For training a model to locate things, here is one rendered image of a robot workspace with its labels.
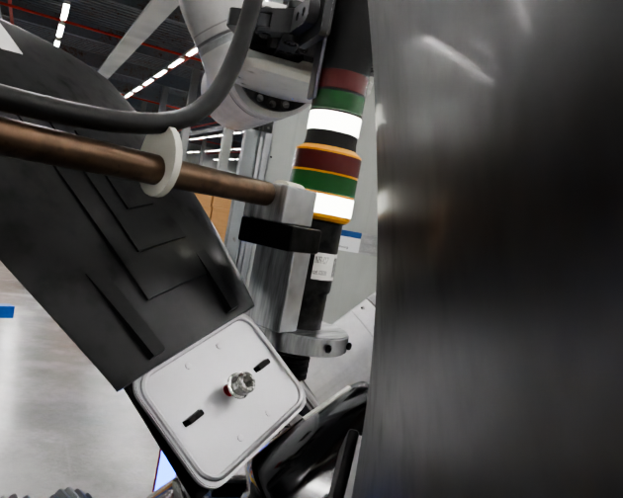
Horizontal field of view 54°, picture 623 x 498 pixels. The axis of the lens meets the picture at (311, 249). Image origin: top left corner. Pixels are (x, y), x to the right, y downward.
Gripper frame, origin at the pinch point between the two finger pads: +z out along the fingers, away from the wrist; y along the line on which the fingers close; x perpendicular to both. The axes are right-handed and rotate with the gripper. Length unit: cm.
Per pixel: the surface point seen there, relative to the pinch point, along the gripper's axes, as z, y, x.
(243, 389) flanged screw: 8.4, 5.1, -21.4
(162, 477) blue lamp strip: -35, 0, -46
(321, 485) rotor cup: 12.4, 1.9, -24.3
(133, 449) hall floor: -276, -29, -145
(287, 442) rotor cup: 9.0, 2.6, -23.7
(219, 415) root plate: 8.1, 6.0, -22.9
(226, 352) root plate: 5.5, 5.5, -20.3
